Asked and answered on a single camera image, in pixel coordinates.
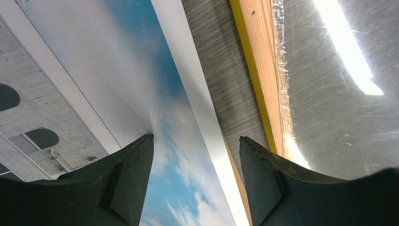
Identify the building and sky photo print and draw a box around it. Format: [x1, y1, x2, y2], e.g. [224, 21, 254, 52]
[0, 0, 249, 226]

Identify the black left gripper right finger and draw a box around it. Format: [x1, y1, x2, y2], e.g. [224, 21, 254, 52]
[239, 137, 399, 226]

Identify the brown fibreboard backing board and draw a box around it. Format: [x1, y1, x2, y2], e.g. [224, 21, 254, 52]
[221, 130, 253, 226]

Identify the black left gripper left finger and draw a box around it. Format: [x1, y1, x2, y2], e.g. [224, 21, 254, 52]
[0, 134, 154, 226]

